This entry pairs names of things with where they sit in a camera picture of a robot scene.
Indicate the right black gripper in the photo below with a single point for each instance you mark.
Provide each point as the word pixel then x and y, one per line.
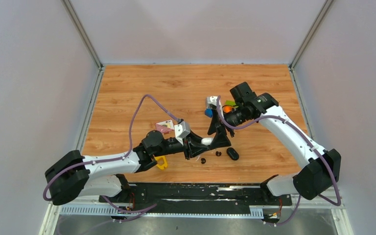
pixel 220 139

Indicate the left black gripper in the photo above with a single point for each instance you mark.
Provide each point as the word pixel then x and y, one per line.
pixel 190 149

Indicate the white earbud charging case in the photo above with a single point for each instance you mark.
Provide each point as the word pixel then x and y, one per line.
pixel 206 141

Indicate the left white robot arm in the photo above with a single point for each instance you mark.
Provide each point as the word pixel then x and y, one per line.
pixel 76 175

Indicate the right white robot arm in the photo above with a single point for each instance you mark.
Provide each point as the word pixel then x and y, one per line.
pixel 320 168

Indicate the black earbud case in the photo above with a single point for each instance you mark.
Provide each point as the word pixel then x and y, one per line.
pixel 232 153

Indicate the blue toy brick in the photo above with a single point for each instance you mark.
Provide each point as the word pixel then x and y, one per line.
pixel 208 113

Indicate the green toy brick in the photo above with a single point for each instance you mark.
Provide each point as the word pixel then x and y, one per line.
pixel 230 103

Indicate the pink snack packet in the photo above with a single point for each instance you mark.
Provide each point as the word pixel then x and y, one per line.
pixel 165 127

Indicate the yellow triangular plastic piece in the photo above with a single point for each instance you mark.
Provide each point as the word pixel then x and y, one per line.
pixel 162 163

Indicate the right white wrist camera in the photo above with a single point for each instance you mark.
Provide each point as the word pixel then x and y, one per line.
pixel 213 103

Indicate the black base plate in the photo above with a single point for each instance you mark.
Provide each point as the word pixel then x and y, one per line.
pixel 198 198

